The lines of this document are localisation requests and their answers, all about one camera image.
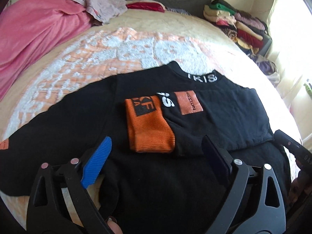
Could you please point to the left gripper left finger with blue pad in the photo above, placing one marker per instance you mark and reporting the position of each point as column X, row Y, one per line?
column 47, row 211

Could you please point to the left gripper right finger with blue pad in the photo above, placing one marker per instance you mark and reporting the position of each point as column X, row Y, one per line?
column 269, row 216

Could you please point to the black sweater orange cuffs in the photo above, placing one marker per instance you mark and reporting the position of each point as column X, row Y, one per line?
column 170, row 138

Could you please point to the basket of purple clothes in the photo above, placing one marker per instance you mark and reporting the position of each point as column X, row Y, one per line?
column 267, row 67

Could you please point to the stack of folded clothes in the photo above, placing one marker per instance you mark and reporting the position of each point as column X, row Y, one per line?
column 249, row 33

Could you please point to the person's left hand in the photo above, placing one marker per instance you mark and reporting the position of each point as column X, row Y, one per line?
column 114, row 226

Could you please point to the beige bed sheet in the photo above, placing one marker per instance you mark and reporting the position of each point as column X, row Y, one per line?
column 170, row 26

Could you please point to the orange white plaid blanket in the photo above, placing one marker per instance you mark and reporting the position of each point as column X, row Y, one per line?
column 79, row 98

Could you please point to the white curtain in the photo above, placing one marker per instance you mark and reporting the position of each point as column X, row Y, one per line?
column 290, row 29

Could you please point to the pink blanket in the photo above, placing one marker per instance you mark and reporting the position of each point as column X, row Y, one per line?
column 32, row 28

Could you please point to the lilac crumpled garment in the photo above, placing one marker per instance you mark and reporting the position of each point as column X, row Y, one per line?
column 103, row 10

